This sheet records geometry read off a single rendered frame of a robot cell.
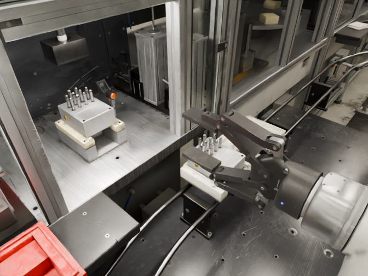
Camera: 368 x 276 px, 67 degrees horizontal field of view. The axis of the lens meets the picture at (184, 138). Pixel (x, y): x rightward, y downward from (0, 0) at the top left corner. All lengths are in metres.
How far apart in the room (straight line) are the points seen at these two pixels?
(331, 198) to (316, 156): 0.86
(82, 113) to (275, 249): 0.66
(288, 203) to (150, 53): 0.65
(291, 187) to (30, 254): 0.46
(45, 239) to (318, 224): 0.46
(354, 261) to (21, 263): 0.52
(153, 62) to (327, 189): 0.66
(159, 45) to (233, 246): 0.64
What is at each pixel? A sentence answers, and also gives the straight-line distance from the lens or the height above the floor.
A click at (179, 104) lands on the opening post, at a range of 0.79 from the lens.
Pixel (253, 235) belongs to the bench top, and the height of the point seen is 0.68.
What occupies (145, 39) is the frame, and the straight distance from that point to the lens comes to 0.90.
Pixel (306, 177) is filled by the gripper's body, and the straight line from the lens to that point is 0.40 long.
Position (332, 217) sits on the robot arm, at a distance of 0.39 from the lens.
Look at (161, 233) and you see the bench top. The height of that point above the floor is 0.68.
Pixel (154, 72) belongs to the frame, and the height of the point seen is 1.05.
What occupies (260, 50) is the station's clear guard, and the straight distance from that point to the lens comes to 1.15.
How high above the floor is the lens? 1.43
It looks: 38 degrees down
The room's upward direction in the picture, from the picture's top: straight up
